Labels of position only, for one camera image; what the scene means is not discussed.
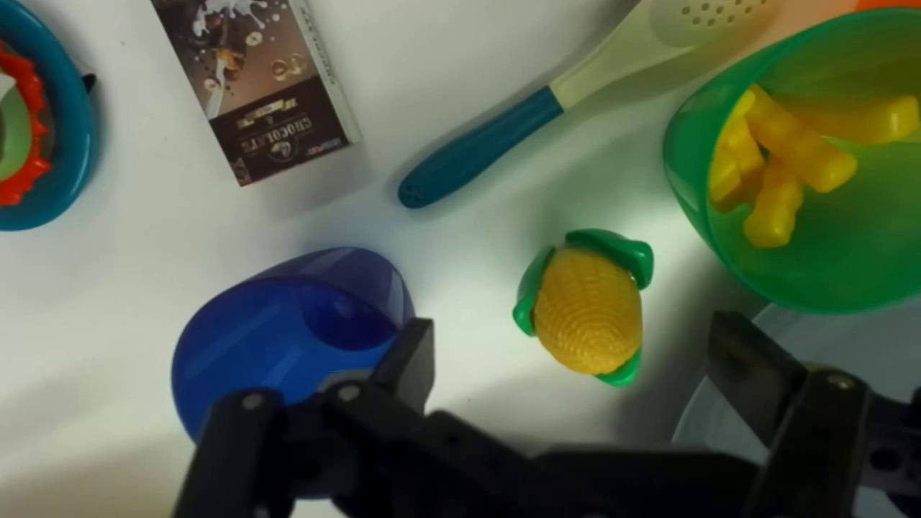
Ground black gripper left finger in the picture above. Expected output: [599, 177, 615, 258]
[169, 315, 541, 518]

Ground translucent blue cup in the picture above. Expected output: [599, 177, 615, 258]
[169, 245, 416, 446]

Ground green plastic cup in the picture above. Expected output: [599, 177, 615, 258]
[658, 7, 921, 315]

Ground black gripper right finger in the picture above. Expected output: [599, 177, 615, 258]
[704, 309, 921, 518]

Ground yellow and green toy corn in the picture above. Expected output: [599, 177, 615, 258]
[510, 226, 655, 390]

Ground small teal plate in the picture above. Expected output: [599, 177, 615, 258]
[0, 0, 97, 232]

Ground cream slotted spoon teal handle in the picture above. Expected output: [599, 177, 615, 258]
[398, 0, 800, 213]

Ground yellow toy fries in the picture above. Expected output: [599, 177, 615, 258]
[704, 83, 921, 253]

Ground brown chocolate carton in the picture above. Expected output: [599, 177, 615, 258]
[150, 0, 364, 189]

